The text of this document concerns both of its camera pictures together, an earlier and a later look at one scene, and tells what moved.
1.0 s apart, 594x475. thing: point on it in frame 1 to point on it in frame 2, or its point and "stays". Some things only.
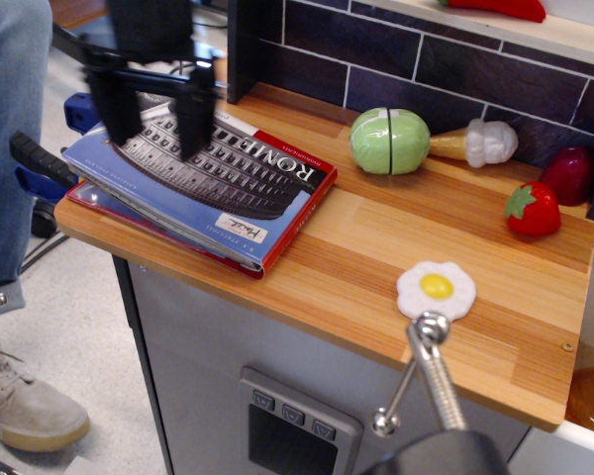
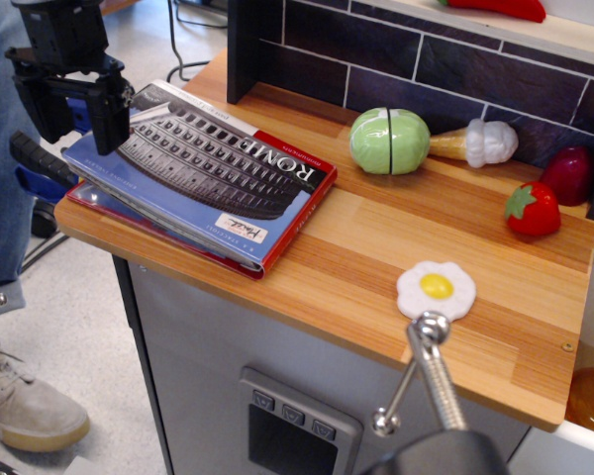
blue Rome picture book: [233, 207] stays
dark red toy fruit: [571, 170] stays
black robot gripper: [151, 31] to [65, 45]
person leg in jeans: [15, 47] stays
